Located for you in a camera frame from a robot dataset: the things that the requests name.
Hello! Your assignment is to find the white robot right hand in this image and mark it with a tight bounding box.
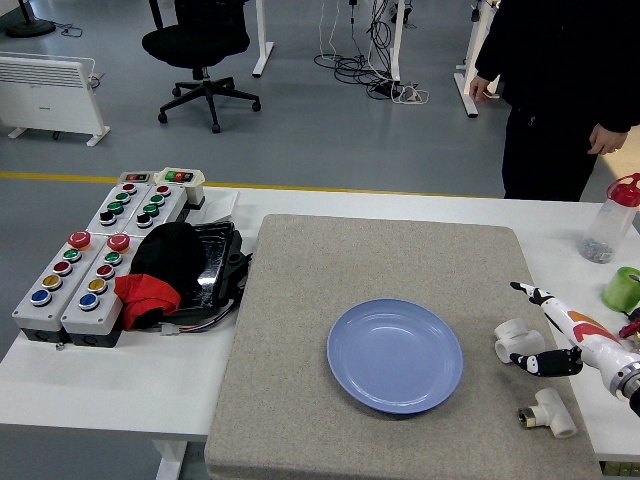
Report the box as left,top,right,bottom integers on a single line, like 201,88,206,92
508,281,639,387

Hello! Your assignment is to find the person's left hand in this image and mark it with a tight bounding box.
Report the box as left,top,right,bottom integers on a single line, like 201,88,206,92
587,123,629,157

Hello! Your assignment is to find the person's right hand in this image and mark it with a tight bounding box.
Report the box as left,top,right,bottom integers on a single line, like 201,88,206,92
468,73,501,104

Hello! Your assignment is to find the plain white tee pipe fitting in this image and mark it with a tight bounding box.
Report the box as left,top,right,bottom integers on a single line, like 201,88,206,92
494,318,546,365

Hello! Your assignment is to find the white tee fitting metal thread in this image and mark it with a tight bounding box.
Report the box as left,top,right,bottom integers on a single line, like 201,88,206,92
517,387,578,440

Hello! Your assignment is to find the blue round plate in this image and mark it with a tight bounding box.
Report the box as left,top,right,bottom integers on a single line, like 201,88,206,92
326,298,465,415

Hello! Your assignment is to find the green tape roll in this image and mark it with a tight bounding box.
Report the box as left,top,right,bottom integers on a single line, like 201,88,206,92
601,266,640,312

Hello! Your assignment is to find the clear bottle red cap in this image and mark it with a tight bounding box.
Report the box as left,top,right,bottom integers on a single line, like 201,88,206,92
579,172,640,265

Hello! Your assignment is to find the white desk leg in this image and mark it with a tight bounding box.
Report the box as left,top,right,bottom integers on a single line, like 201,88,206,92
387,0,406,83
251,0,275,78

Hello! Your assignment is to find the grey-brown table mat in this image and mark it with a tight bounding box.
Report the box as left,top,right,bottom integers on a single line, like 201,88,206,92
203,213,604,480

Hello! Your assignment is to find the white paper sheet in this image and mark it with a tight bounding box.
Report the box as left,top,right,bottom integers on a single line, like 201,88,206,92
192,189,240,224

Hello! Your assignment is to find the black office chair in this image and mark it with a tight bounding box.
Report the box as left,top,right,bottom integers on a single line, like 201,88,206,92
141,0,262,134

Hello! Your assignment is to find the glossy black tray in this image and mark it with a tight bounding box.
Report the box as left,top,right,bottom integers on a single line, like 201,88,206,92
164,221,244,317

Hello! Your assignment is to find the four-button control box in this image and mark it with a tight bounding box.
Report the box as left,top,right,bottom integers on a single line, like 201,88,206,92
122,183,187,237
85,182,151,237

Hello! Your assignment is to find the black cloth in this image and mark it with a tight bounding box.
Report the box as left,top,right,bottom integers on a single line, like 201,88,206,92
129,221,207,301

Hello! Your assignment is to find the red cloth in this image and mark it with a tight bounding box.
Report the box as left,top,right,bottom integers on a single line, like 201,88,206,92
114,273,182,331

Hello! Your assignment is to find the white table leg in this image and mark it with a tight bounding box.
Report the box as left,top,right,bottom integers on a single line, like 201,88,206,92
152,439,187,480

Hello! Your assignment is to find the five-button control box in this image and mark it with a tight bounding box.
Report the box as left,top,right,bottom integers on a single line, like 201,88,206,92
59,232,132,348
11,230,96,344

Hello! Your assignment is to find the white panel heater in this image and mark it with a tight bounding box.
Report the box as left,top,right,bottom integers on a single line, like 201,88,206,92
0,51,111,148

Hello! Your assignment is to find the black round stand base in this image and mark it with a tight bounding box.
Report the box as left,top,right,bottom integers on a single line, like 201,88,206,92
4,0,56,39

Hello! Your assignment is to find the white desk frame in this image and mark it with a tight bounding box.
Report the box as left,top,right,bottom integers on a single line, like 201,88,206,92
453,0,499,119

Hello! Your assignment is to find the red handled tool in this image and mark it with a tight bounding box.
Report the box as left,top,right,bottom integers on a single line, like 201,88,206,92
618,307,640,346

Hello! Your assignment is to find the black floor cable bundle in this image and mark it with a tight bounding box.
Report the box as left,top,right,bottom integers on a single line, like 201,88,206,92
313,0,401,99

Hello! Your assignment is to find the white green-red switch box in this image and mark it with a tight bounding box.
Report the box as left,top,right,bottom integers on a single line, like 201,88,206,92
152,166,206,209

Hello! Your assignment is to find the coloured wire harness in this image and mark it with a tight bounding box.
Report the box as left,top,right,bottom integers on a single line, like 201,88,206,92
159,310,237,337

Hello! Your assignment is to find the heater power cable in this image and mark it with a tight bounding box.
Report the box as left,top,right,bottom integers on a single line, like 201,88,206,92
85,57,106,91

